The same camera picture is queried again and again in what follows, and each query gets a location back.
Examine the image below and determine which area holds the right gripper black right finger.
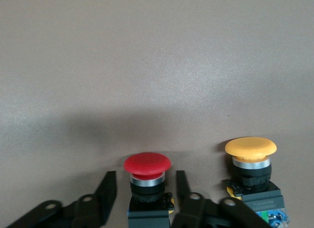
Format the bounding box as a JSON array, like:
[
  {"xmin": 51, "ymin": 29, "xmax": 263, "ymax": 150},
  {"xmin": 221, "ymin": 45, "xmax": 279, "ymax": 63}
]
[{"xmin": 171, "ymin": 170, "xmax": 273, "ymax": 228}]

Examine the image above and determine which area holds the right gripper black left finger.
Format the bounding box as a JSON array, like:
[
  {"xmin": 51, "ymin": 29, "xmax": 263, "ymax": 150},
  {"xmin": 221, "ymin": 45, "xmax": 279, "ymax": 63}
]
[{"xmin": 4, "ymin": 171, "xmax": 117, "ymax": 228}]

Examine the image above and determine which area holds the red mushroom push button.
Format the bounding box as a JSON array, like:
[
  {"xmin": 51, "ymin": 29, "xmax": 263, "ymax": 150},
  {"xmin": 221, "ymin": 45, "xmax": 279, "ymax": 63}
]
[{"xmin": 123, "ymin": 152, "xmax": 175, "ymax": 228}]

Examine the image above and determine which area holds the yellow mushroom push button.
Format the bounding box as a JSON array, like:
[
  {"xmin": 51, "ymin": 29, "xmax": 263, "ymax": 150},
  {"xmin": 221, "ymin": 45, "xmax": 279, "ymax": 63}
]
[{"xmin": 222, "ymin": 137, "xmax": 288, "ymax": 228}]

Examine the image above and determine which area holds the brown table mat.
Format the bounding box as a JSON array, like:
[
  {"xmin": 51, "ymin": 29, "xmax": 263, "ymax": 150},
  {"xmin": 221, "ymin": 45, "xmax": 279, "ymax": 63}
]
[{"xmin": 0, "ymin": 0, "xmax": 314, "ymax": 228}]

